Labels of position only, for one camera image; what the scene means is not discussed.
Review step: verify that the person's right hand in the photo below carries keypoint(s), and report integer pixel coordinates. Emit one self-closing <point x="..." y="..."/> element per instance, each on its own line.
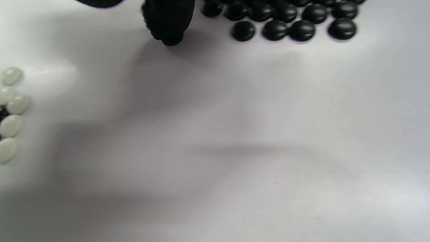
<point x="168" y="20"/>

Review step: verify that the group of black go stones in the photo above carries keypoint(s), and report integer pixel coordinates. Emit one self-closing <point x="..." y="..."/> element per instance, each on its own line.
<point x="302" y="30"/>

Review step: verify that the pile of mixed go stones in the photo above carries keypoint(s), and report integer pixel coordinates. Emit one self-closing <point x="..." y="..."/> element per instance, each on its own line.
<point x="11" y="126"/>

